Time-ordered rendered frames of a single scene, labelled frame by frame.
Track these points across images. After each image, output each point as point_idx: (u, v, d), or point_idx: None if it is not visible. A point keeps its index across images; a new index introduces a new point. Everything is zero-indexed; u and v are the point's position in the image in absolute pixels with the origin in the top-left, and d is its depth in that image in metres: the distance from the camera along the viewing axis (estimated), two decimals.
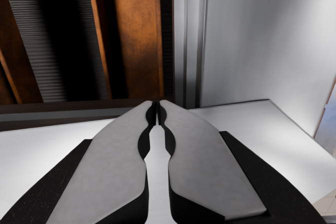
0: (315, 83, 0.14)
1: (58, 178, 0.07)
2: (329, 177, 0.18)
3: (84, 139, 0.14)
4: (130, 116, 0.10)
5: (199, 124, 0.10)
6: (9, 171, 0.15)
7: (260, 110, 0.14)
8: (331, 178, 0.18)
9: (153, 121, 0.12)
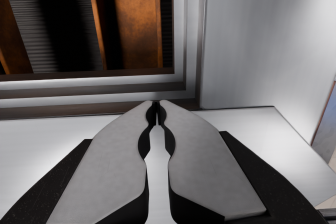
0: (330, 38, 0.12)
1: (58, 178, 0.07)
2: (323, 186, 0.18)
3: (88, 133, 0.14)
4: (130, 116, 0.10)
5: (199, 124, 0.10)
6: (6, 162, 0.15)
7: (264, 117, 0.14)
8: (325, 187, 0.18)
9: (153, 121, 0.12)
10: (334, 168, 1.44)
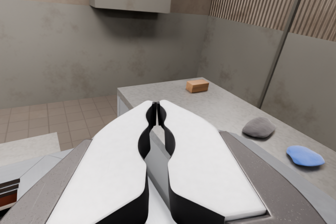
0: None
1: (58, 178, 0.07)
2: None
3: None
4: (130, 116, 0.10)
5: (199, 124, 0.10)
6: None
7: None
8: None
9: (153, 121, 0.12)
10: None
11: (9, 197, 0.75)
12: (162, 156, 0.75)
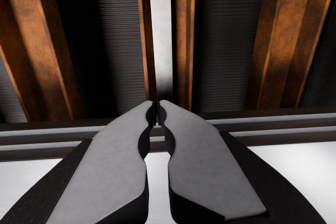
0: None
1: (58, 178, 0.07)
2: None
3: (334, 150, 0.23)
4: (130, 116, 0.10)
5: (199, 124, 0.10)
6: (276, 168, 0.24)
7: None
8: None
9: (153, 121, 0.12)
10: None
11: None
12: None
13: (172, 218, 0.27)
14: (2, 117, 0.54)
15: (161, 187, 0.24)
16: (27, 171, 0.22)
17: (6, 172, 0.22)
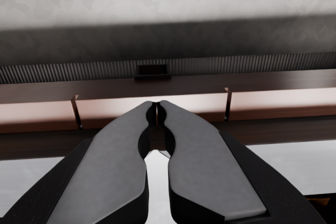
0: (28, 168, 0.21)
1: (58, 178, 0.07)
2: (153, 166, 0.22)
3: None
4: (130, 116, 0.10)
5: (199, 124, 0.10)
6: None
7: None
8: (154, 165, 0.22)
9: (153, 121, 0.12)
10: None
11: None
12: None
13: None
14: None
15: None
16: None
17: None
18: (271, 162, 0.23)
